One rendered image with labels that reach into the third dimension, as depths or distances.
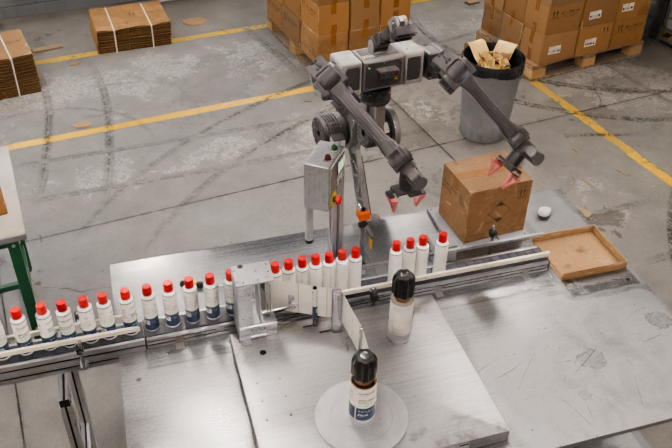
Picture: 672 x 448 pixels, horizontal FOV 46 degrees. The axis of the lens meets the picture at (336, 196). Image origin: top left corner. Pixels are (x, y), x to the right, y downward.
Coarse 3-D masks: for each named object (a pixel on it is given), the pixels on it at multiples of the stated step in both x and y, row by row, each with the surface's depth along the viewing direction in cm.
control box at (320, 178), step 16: (320, 144) 284; (320, 160) 275; (336, 160) 277; (304, 176) 277; (320, 176) 274; (336, 176) 281; (304, 192) 281; (320, 192) 278; (336, 192) 285; (320, 208) 282
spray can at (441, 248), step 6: (444, 234) 306; (438, 240) 308; (444, 240) 306; (438, 246) 307; (444, 246) 307; (438, 252) 309; (444, 252) 308; (438, 258) 310; (444, 258) 310; (438, 264) 312; (444, 264) 313; (432, 270) 317; (438, 270) 314; (444, 270) 315
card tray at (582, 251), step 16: (544, 240) 344; (560, 240) 344; (576, 240) 344; (592, 240) 344; (608, 240) 339; (560, 256) 335; (576, 256) 335; (592, 256) 335; (608, 256) 336; (560, 272) 327; (576, 272) 322; (592, 272) 325
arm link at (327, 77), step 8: (320, 56) 284; (312, 64) 285; (320, 64) 282; (328, 64) 280; (312, 72) 282; (320, 72) 280; (328, 72) 278; (336, 72) 278; (320, 80) 278; (328, 80) 278; (336, 80) 280; (328, 88) 281; (336, 104) 313; (344, 112) 316
